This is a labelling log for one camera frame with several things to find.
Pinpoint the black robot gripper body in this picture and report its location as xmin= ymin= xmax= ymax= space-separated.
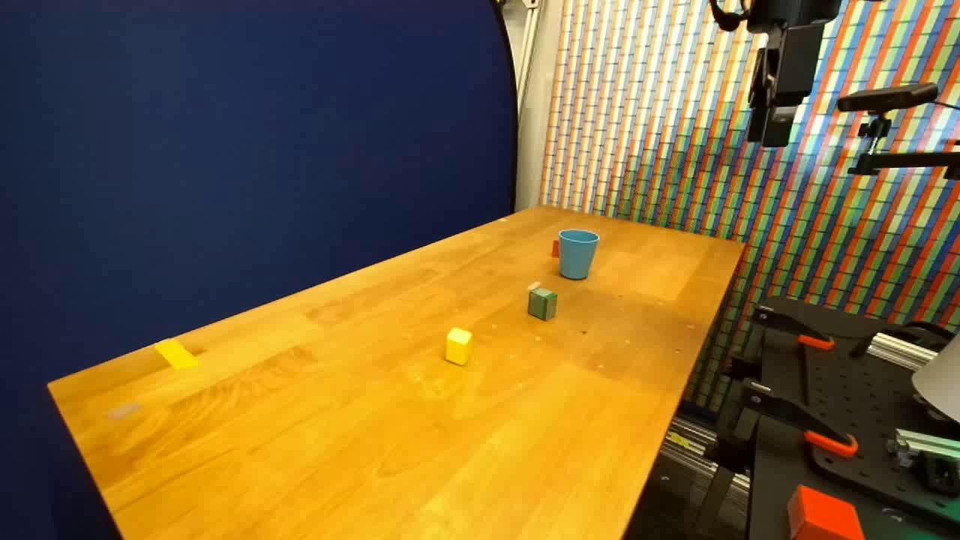
xmin=765 ymin=18 xmax=831 ymax=107

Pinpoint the yellow cube block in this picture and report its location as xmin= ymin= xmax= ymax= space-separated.
xmin=440 ymin=325 xmax=476 ymax=368

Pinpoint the blue plastic cup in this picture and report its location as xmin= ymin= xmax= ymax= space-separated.
xmin=556 ymin=229 xmax=602 ymax=284

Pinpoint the green cube block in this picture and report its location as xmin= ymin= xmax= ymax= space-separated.
xmin=526 ymin=282 xmax=562 ymax=325

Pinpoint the red orange box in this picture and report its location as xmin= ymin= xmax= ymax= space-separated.
xmin=785 ymin=482 xmax=871 ymax=540

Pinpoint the dark blue fabric backdrop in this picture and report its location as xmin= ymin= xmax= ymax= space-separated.
xmin=0 ymin=0 xmax=522 ymax=540

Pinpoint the yellow tape strip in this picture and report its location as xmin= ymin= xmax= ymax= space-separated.
xmin=151 ymin=337 xmax=201 ymax=376

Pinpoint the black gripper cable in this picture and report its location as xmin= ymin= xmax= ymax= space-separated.
xmin=707 ymin=0 xmax=753 ymax=34

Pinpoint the black stereo camera bar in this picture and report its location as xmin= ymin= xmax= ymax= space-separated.
xmin=834 ymin=82 xmax=945 ymax=115

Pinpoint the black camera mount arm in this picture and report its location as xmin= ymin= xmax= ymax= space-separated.
xmin=846 ymin=112 xmax=960 ymax=183

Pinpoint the black clamp orange handle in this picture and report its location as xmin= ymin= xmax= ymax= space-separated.
xmin=749 ymin=302 xmax=841 ymax=360
xmin=725 ymin=377 xmax=865 ymax=466

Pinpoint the silver aluminium rail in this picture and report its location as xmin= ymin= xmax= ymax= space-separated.
xmin=865 ymin=331 xmax=942 ymax=376

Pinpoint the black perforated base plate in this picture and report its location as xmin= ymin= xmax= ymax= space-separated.
xmin=688 ymin=297 xmax=960 ymax=540

